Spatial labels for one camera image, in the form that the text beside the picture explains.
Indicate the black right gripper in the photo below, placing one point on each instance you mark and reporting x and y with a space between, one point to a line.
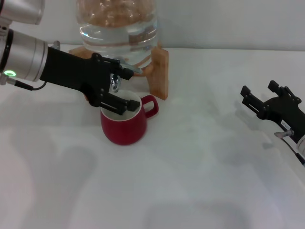
284 114

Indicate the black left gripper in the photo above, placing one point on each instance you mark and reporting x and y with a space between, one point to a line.
76 71

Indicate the chrome faucet tap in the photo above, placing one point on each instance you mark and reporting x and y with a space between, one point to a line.
116 83

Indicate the red ceramic cup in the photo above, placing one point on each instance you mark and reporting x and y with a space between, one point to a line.
124 131

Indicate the wooden dispenser stand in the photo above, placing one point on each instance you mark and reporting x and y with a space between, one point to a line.
159 76

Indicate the clear glass water dispenser jar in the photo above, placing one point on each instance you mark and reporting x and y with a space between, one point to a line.
116 31

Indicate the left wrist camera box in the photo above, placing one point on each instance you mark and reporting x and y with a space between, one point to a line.
21 10

